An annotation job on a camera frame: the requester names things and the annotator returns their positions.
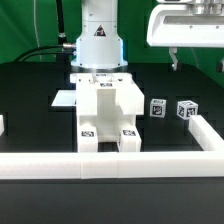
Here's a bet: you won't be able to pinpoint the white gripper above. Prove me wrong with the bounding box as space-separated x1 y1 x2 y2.
147 2 224 73

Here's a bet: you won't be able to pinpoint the white tagged nut cube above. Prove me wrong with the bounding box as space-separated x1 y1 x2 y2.
177 100 198 120

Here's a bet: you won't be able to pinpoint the white chair seat part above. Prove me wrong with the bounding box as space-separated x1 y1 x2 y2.
76 82 135 142

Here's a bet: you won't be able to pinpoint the white small chair post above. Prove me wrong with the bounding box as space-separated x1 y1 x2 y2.
77 125 98 153

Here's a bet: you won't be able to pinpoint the white chair backrest part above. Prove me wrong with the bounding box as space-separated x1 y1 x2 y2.
70 73 144 116

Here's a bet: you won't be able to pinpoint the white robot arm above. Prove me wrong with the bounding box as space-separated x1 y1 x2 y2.
71 0 224 71

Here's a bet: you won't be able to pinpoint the white U-shaped fence frame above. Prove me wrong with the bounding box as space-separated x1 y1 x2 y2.
0 115 224 180

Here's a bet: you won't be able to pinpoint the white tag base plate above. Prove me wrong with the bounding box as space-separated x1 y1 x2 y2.
52 90 76 107

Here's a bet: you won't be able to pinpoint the black cables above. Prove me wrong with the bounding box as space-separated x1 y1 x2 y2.
13 0 78 63

